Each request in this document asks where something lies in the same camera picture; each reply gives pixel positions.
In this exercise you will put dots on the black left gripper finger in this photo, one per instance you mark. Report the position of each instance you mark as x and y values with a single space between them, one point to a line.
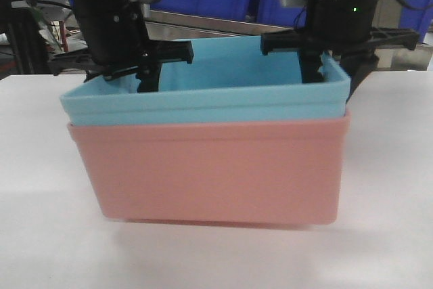
149 78

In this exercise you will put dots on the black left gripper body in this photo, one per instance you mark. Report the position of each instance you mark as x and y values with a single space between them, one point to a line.
117 41

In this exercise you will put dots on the light blue plastic box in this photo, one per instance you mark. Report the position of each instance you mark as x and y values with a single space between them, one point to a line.
229 80

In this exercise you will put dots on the dark blue bin far right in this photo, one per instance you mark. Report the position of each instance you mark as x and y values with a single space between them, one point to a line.
419 1

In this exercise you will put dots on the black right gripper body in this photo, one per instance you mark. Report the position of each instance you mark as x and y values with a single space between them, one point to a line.
340 26

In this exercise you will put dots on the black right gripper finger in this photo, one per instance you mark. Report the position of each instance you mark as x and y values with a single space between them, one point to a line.
358 65
310 63

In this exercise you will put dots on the pink plastic box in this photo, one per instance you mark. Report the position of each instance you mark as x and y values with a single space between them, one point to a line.
276 172

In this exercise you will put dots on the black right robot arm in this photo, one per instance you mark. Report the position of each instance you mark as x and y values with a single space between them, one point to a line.
343 28

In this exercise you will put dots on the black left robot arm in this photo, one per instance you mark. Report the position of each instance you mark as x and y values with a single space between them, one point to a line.
118 44

